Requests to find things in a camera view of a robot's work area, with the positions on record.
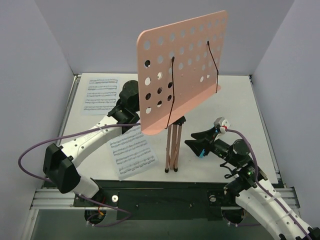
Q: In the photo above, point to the pink perforated music stand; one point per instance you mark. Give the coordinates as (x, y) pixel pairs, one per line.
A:
(178, 67)

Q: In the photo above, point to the blue toy microphone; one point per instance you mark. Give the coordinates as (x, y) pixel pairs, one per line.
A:
(204, 153)

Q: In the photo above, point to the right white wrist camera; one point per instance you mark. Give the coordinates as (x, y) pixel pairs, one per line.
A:
(221, 125)

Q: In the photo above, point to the near sheet music page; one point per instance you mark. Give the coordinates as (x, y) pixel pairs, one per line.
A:
(132, 154)

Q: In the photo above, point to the sheet music page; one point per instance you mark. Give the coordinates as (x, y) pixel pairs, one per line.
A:
(132, 154)
(101, 96)

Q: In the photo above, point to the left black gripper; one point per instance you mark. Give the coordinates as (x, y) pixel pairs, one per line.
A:
(127, 109)

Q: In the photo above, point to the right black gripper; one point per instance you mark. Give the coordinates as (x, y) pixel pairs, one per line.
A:
(210, 142)

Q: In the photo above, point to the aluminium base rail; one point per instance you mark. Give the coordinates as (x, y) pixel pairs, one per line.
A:
(129, 199)

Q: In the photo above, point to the far sheet music page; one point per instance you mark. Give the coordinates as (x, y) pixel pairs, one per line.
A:
(101, 96)

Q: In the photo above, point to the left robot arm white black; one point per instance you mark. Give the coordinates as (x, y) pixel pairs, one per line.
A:
(61, 162)

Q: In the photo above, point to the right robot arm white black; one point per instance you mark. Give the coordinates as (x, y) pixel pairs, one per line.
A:
(251, 189)

